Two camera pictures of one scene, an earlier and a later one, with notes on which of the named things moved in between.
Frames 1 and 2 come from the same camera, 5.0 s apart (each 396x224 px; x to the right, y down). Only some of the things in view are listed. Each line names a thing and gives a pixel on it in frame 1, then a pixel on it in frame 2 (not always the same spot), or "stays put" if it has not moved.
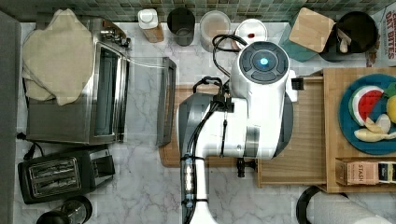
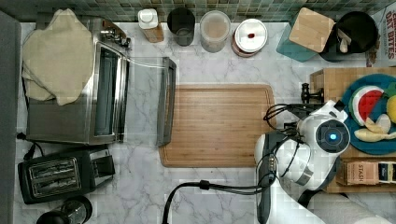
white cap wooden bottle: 148,22 stays put
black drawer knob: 297,84 to 311,97
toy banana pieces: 375,131 stays put
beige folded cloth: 58,60 stays put
